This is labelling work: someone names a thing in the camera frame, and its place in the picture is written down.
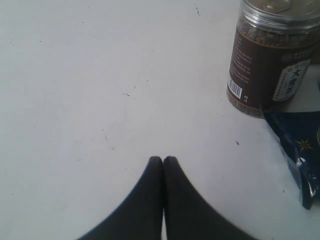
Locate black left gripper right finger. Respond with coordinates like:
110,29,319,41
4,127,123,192
163,156,253,240

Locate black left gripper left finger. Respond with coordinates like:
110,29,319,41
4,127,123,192
80,156,163,240

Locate dark tea can silver lid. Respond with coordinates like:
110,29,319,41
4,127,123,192
227,0,320,118

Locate spaghetti package dark blue ends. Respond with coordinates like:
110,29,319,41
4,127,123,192
260,106,320,210

